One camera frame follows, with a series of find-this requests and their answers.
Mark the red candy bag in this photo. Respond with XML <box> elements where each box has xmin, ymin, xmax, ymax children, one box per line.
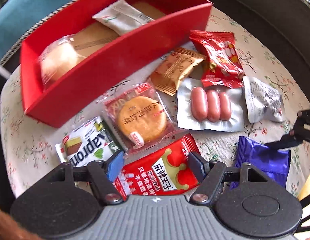
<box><xmin>189</xmin><ymin>30</ymin><xmax>245</xmax><ymax>89</ymax></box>

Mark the floral table cloth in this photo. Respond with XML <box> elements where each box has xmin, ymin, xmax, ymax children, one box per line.
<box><xmin>0</xmin><ymin>8</ymin><xmax>310</xmax><ymax>197</ymax></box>

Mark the red crown snack packet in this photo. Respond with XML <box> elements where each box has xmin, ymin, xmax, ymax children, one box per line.
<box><xmin>113</xmin><ymin>133</ymin><xmax>199</xmax><ymax>199</ymax></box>

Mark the gold biscuit packet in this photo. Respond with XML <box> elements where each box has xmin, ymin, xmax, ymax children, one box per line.
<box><xmin>149</xmin><ymin>47</ymin><xmax>207</xmax><ymax>96</ymax></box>

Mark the round meat floss cake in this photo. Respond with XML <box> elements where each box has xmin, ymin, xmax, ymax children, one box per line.
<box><xmin>102</xmin><ymin>82</ymin><xmax>178</xmax><ymax>154</ymax></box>

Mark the three sausages vacuum pack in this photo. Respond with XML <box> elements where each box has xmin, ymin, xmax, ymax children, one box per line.
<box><xmin>177</xmin><ymin>78</ymin><xmax>244</xmax><ymax>132</ymax></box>

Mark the purple snack packet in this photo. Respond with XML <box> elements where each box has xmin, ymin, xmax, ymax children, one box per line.
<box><xmin>234</xmin><ymin>136</ymin><xmax>291</xmax><ymax>189</ymax></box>

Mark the person's left hand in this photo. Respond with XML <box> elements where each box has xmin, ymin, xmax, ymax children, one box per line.
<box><xmin>0</xmin><ymin>209</ymin><xmax>42</xmax><ymax>240</ymax></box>

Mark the Kaprons wafer packet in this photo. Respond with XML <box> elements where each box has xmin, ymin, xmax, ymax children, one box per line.
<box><xmin>55</xmin><ymin>116</ymin><xmax>123</xmax><ymax>167</ymax></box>

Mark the blue lion sofa cover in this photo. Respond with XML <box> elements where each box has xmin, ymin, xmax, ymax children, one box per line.
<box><xmin>0</xmin><ymin>0</ymin><xmax>73</xmax><ymax>65</ymax></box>

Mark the red cardboard box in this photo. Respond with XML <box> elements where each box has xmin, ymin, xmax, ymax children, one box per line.
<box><xmin>20</xmin><ymin>0</ymin><xmax>212</xmax><ymax>128</ymax></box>

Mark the white long snack packet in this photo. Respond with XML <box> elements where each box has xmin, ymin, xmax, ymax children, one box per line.
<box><xmin>92</xmin><ymin>0</ymin><xmax>153</xmax><ymax>36</ymax></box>

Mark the silver foil pouch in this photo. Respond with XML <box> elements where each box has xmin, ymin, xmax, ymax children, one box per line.
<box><xmin>243</xmin><ymin>76</ymin><xmax>285</xmax><ymax>124</ymax></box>

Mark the round bun clear wrapper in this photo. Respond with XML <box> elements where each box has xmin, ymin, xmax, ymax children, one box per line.
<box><xmin>38</xmin><ymin>35</ymin><xmax>86</xmax><ymax>89</ymax></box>

